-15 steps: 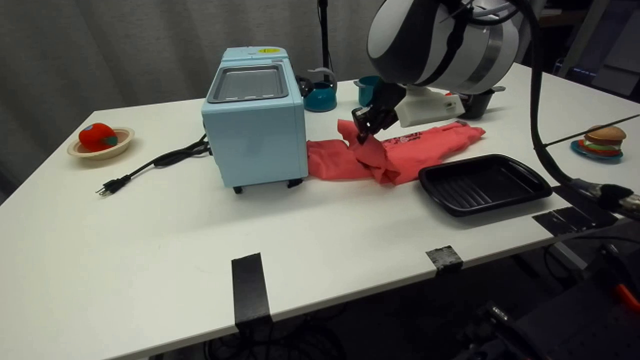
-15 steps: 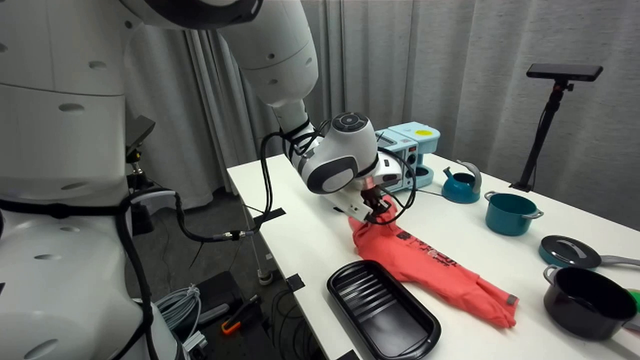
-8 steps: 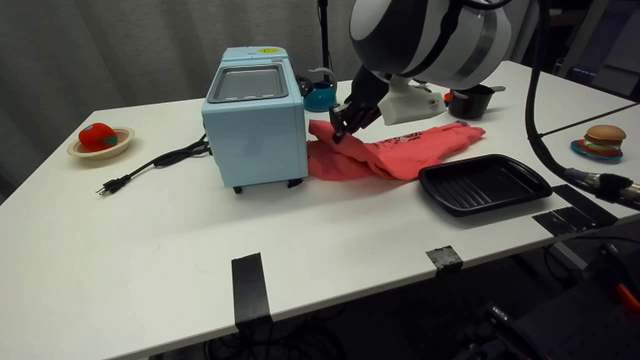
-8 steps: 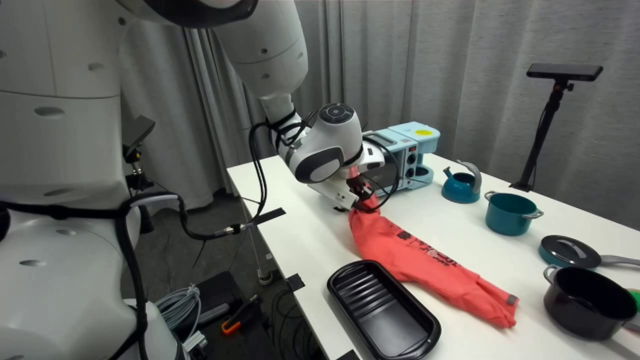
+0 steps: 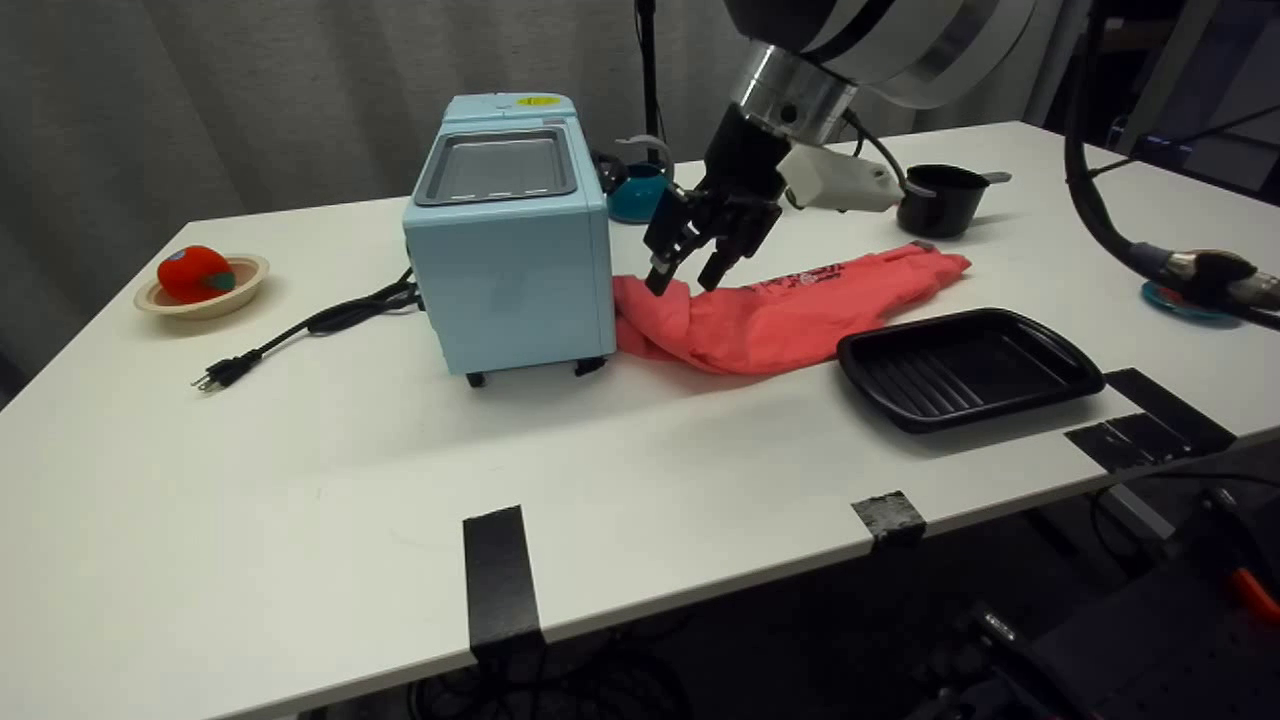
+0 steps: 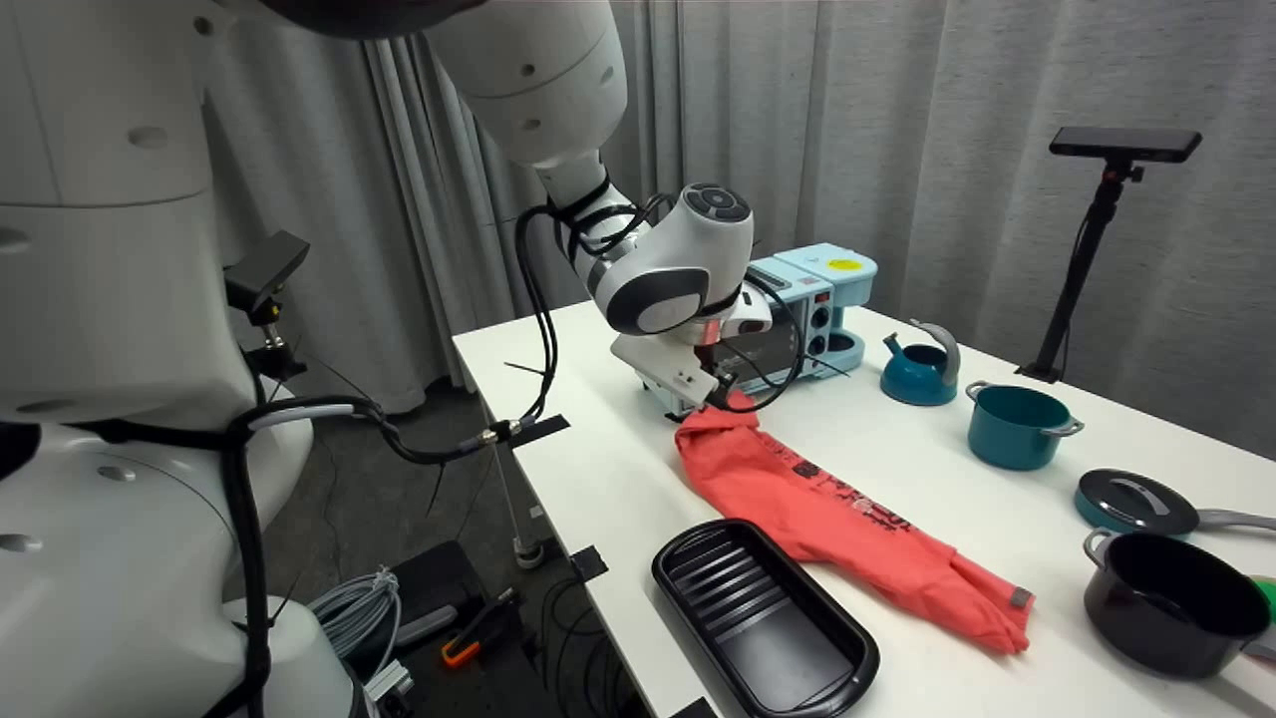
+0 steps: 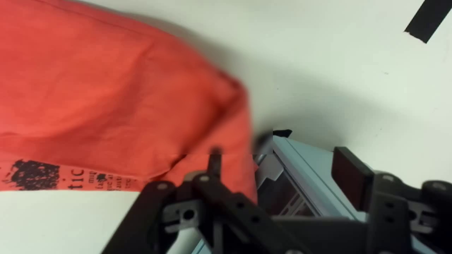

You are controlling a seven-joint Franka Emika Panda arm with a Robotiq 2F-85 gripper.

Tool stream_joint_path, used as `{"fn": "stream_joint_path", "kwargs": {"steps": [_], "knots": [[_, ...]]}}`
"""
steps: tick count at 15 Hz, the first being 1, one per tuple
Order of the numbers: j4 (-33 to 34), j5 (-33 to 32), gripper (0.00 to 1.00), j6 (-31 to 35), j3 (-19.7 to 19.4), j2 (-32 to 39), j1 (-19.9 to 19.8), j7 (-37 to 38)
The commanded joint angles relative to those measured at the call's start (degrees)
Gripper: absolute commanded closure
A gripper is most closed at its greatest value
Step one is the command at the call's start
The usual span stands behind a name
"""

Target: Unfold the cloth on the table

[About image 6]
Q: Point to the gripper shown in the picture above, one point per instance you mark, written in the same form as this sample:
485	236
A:
729	367

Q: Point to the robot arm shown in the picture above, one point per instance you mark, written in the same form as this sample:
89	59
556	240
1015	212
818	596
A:
120	299

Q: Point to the red printed cloth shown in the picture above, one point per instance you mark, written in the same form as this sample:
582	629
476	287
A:
827	509

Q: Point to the toy oven door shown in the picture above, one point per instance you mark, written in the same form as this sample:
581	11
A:
773	349

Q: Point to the light blue toy breakfast station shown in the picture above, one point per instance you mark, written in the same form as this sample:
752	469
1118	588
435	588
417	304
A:
842	284

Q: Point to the teal kettle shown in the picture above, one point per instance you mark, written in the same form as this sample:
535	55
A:
917	379

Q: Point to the black tape strip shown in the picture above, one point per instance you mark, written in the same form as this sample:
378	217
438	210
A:
543	430
589	563
695	710

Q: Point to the black ribbed baking tray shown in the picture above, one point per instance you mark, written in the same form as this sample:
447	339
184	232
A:
773	628

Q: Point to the teal pot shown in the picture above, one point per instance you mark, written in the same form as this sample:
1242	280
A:
1012	434

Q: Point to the grey curtain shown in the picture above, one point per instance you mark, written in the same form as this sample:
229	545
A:
947	120

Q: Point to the black box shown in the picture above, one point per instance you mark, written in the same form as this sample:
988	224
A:
439	588

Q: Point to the orange and black clamp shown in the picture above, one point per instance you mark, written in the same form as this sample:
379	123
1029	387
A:
469	638

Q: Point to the black pan lid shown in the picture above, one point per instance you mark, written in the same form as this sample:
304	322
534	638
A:
1136	502

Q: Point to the black pot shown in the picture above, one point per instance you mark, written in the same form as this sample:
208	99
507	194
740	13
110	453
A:
1166	608

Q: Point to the teal frying pan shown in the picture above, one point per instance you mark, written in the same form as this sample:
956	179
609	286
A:
1236	519

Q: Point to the green toy item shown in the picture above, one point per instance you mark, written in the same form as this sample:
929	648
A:
1266	596

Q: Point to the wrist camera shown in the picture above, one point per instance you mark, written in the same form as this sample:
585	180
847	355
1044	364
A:
658	367

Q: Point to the camera on mount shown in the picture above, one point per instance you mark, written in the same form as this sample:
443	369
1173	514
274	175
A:
1124	144
264	269

